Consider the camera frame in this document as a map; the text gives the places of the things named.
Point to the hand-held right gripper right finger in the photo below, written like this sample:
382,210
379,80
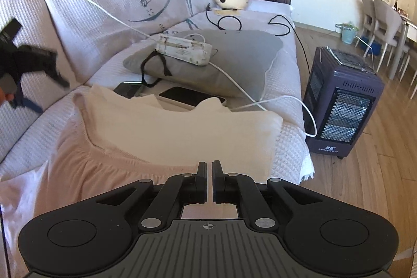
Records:
217,182

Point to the grey dining chair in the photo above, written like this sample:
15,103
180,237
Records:
368,9
387,17

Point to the cream sofa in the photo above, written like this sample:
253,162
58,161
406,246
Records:
293,147

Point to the light blue bucket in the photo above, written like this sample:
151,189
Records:
348,37

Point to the dark purple space heater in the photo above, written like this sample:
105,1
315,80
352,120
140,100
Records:
358,82

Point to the grey pillow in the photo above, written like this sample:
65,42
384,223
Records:
241,53

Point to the dark phone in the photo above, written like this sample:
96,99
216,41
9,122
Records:
128,89

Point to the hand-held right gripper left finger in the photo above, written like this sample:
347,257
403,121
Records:
202,182

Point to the phone in white case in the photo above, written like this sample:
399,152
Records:
185,95

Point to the white power strip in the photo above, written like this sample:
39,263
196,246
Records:
182,50

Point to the pale pink garment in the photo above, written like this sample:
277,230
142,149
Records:
97,167

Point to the blue box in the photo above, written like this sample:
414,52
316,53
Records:
376,48

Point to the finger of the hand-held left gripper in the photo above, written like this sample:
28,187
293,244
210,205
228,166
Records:
19,95
39,59

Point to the white knit sweater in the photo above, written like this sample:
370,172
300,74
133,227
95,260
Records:
182,134

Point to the dark glass bottle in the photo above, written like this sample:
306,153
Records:
396,6

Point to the dining table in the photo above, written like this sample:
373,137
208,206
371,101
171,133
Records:
409,24

